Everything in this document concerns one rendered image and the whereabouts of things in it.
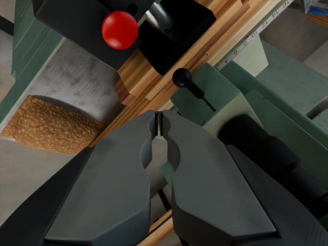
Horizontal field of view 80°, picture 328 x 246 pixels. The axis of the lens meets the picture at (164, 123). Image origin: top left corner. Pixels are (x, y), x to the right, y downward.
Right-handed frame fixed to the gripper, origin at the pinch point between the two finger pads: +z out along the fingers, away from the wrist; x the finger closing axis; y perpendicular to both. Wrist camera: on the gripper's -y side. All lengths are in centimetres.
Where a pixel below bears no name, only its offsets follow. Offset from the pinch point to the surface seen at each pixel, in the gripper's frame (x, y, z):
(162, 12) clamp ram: 0.7, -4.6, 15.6
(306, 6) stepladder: 75, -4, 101
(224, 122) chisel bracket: 8.2, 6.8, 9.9
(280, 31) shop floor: 114, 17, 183
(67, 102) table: -14.6, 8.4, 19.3
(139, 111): -3.2, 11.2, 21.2
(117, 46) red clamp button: -3.3, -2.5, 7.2
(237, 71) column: 19.7, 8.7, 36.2
